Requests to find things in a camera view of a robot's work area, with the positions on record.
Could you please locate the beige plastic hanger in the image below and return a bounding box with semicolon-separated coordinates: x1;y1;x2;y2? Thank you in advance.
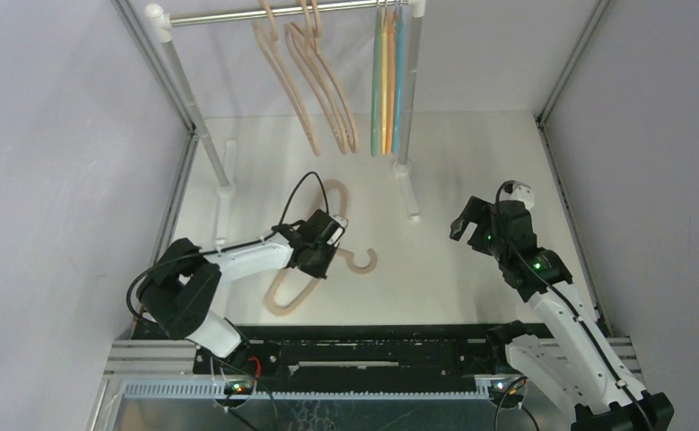
284;1;350;154
252;0;320;156
305;1;357;154
263;179;380;318

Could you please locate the green wire hanger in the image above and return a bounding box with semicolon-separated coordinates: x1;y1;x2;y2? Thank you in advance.
371;7;382;157

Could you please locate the yellow wire hanger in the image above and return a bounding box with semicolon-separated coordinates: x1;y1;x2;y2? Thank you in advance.
380;8;389;154

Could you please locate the blue wire hanger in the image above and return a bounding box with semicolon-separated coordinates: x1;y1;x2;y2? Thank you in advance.
391;5;405;154

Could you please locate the orange wire hanger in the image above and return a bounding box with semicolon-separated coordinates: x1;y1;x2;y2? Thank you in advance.
382;8;397;154

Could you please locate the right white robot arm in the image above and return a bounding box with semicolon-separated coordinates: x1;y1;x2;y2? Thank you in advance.
450;197;675;430

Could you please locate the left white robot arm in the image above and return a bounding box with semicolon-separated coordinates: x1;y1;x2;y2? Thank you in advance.
128;209;348;374

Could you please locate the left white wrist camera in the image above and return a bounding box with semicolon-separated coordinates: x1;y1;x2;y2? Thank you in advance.
328;215;348;245

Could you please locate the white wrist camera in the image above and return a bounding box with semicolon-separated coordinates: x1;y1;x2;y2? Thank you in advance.
503;180;536;210
328;215;348;245

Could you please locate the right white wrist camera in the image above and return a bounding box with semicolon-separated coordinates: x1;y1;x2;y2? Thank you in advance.
503;180;536;210

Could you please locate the left black camera cable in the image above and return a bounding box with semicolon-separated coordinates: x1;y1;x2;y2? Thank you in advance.
125;171;331;325

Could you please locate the black camera cable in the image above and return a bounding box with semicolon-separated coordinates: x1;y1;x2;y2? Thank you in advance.
125;171;331;325
494;181;654;431

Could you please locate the white clothes rack frame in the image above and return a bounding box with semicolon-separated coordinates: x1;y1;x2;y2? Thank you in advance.
144;1;426;245

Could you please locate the right black camera cable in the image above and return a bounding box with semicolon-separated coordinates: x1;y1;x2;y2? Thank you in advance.
494;181;654;431

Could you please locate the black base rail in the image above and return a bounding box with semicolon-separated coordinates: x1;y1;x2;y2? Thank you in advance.
128;323;612;394

